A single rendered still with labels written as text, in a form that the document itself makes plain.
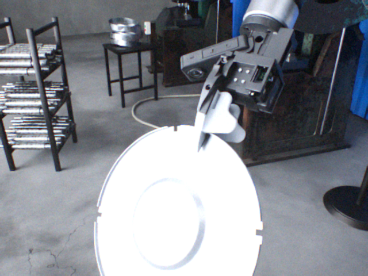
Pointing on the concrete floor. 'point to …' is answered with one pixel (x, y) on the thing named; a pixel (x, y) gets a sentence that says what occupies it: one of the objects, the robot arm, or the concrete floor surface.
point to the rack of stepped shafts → (34, 95)
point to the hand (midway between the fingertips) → (197, 143)
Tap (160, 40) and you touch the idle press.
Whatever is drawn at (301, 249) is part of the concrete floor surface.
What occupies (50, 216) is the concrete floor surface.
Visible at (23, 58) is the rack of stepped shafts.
